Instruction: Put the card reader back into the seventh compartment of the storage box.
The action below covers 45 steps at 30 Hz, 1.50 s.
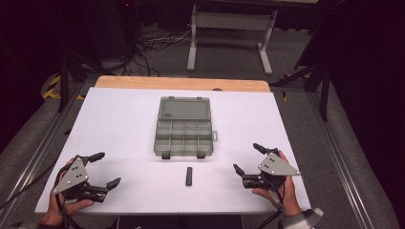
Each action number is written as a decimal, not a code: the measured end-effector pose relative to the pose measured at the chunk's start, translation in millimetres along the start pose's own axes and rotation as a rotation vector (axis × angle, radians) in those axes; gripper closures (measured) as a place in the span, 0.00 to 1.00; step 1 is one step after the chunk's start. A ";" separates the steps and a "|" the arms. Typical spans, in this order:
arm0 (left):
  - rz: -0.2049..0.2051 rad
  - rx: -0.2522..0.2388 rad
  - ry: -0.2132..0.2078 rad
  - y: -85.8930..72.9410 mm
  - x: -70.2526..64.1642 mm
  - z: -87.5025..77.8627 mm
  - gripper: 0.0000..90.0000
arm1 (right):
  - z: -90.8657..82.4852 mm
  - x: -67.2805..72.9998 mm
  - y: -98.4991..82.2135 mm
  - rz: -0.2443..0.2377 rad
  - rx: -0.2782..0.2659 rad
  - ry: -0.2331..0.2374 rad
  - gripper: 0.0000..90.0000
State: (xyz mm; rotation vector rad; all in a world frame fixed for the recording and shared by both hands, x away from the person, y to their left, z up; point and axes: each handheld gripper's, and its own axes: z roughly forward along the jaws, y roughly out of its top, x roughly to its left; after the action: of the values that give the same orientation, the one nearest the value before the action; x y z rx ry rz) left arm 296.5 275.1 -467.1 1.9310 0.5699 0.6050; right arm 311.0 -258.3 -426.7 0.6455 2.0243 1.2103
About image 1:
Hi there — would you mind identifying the grey plastic compartment box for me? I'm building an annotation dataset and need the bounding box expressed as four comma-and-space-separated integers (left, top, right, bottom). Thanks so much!
153, 95, 220, 160

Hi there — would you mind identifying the person's right hand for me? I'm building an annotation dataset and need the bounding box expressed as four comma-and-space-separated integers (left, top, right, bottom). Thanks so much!
252, 151, 302, 219

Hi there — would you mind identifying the black flat box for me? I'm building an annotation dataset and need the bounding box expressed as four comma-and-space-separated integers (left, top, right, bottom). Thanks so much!
116, 215, 245, 229

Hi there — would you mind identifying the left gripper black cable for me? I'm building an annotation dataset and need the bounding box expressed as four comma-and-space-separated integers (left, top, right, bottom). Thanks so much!
53, 163, 79, 229

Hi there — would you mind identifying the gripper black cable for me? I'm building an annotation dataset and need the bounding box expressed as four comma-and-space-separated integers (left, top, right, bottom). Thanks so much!
53, 163, 79, 229
257, 177, 287, 229

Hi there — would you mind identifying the tangle of floor cables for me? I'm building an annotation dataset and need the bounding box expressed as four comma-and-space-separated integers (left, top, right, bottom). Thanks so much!
120, 27, 194, 77

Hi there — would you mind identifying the person's left hand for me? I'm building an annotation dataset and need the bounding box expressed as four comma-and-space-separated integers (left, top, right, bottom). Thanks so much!
39, 157, 96, 227

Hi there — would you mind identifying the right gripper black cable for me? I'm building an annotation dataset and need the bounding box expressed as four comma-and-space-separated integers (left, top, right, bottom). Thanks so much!
257, 177, 287, 229

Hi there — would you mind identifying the small black bar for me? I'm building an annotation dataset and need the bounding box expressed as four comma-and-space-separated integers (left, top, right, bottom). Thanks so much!
185, 166, 194, 187

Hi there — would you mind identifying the white table board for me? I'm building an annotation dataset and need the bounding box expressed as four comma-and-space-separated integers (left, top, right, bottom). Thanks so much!
34, 87, 311, 215

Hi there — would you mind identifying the wooden table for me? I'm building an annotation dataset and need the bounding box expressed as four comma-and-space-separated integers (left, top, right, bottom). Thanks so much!
94, 74, 271, 94

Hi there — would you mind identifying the yellow black hazard tape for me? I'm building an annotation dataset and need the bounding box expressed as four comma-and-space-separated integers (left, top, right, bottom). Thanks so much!
42, 73, 86, 101

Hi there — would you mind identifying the aluminium floor rail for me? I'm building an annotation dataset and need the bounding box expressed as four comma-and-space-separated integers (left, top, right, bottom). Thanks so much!
306, 91, 377, 229
0, 81, 86, 221

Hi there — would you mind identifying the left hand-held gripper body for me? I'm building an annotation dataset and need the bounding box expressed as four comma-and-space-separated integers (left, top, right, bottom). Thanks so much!
52, 156, 110, 203

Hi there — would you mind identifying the black computer tower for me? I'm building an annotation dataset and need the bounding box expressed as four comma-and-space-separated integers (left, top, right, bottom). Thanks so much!
118, 0, 143, 59

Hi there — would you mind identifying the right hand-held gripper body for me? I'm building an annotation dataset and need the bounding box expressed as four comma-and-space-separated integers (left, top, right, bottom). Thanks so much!
242, 152, 302, 191

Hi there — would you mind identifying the white metal table frame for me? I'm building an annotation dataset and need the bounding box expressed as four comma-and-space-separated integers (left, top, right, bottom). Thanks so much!
186, 3, 279, 76

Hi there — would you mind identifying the black metal stand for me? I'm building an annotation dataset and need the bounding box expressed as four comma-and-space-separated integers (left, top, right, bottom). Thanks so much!
271, 58, 331, 122
56, 51, 117, 114

